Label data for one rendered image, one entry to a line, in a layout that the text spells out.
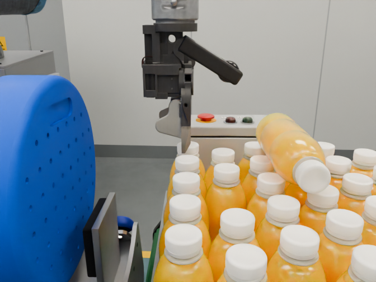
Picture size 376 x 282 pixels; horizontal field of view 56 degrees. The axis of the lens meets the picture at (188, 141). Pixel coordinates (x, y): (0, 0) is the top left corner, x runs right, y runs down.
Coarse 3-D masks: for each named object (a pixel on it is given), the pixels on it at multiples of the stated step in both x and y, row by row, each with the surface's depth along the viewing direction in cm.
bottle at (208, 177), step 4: (212, 164) 59; (216, 164) 59; (208, 168) 61; (212, 168) 60; (208, 172) 60; (212, 172) 59; (204, 176) 61; (208, 176) 60; (212, 176) 59; (204, 180) 61; (208, 180) 59; (212, 180) 59; (240, 180) 60; (208, 184) 59; (240, 184) 60; (208, 188) 59
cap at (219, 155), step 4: (216, 148) 61; (220, 148) 61; (224, 148) 61; (228, 148) 61; (212, 152) 59; (216, 152) 59; (220, 152) 59; (224, 152) 59; (228, 152) 59; (232, 152) 59; (212, 156) 59; (216, 156) 58; (220, 156) 58; (224, 156) 58; (228, 156) 58; (232, 156) 58; (212, 160) 60; (216, 160) 58; (220, 160) 58; (224, 160) 58; (228, 160) 58; (232, 160) 59
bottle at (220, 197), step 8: (216, 184) 52; (224, 184) 52; (232, 184) 52; (208, 192) 54; (216, 192) 52; (224, 192) 52; (232, 192) 52; (240, 192) 53; (208, 200) 53; (216, 200) 52; (224, 200) 52; (232, 200) 52; (240, 200) 52; (208, 208) 53; (216, 208) 52; (224, 208) 52; (240, 208) 52; (216, 216) 52; (216, 224) 53; (216, 232) 53
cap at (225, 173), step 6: (216, 168) 52; (222, 168) 53; (228, 168) 53; (234, 168) 53; (216, 174) 52; (222, 174) 51; (228, 174) 51; (234, 174) 51; (216, 180) 53; (222, 180) 52; (228, 180) 52; (234, 180) 52
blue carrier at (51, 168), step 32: (0, 96) 38; (32, 96) 38; (64, 96) 46; (0, 128) 35; (32, 128) 37; (64, 128) 46; (0, 160) 34; (32, 160) 37; (64, 160) 46; (0, 192) 33; (32, 192) 37; (64, 192) 46; (0, 224) 33; (32, 224) 37; (64, 224) 46; (0, 256) 34; (32, 256) 37; (64, 256) 46
